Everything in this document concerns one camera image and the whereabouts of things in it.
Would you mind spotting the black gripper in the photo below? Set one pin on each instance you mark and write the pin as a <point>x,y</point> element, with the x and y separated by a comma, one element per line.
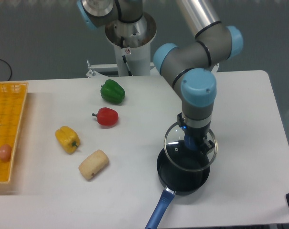
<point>196,137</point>

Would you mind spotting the glass pot lid blue knob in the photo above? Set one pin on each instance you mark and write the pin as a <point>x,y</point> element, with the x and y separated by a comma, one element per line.
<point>187,159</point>

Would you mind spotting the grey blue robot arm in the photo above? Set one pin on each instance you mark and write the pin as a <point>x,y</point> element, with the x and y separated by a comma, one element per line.
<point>187,70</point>

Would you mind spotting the red bell pepper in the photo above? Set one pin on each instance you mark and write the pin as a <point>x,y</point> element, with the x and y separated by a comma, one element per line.
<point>106,116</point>

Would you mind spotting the green bell pepper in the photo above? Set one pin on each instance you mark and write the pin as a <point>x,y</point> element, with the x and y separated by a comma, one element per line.
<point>112,92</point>

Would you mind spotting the beige bread loaf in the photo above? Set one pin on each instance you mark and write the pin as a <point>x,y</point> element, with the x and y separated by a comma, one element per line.
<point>93,164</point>

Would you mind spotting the yellow bell pepper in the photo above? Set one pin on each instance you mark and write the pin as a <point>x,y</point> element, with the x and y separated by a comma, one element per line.
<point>68,139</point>

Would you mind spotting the yellow plastic basket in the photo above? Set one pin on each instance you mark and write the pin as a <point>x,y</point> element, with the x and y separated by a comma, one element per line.
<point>12,102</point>

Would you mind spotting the brown egg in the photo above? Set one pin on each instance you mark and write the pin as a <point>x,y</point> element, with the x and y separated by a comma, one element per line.
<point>5,152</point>

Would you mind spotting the blue handled saucepan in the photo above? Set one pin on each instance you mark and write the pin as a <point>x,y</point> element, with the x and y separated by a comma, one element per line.
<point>175,182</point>

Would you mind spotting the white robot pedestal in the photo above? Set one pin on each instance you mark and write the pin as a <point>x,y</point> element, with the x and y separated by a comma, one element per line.
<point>131,43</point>

